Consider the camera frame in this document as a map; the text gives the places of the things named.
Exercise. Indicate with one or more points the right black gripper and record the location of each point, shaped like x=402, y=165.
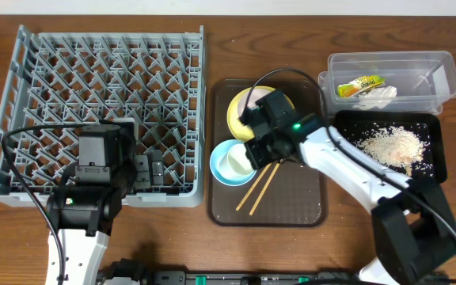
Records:
x=254, y=154

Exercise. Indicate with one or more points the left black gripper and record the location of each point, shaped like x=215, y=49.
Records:
x=142, y=171

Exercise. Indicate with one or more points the white bowl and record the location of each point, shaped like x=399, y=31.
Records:
x=258, y=92

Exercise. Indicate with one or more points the green orange snack wrapper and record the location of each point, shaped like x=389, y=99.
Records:
x=360, y=85

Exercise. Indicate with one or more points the white tissue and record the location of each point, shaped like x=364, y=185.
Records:
x=377, y=98

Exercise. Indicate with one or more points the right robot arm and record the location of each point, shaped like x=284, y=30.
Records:
x=414, y=227

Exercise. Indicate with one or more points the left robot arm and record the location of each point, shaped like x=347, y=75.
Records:
x=89, y=197

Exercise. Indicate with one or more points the grey dishwasher rack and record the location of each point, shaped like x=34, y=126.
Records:
x=59, y=79

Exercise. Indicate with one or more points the black waste tray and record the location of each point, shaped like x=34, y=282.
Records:
x=356, y=125

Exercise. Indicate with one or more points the right wooden chopstick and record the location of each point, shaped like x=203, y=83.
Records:
x=264, y=189

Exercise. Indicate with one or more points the wooden chopstick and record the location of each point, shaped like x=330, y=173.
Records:
x=253, y=186
x=264, y=189

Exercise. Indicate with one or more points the light blue bowl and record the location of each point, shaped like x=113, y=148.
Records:
x=215, y=158

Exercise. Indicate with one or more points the yellow plate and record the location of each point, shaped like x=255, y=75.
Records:
x=237, y=129

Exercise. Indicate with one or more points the brown plastic tray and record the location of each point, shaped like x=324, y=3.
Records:
x=296, y=196

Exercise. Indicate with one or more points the left wooden chopstick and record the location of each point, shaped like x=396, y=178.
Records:
x=253, y=186

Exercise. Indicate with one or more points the spilled rice pile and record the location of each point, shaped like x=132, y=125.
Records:
x=395, y=147

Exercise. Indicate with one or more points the clear plastic bin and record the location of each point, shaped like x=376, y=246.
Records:
x=424, y=79

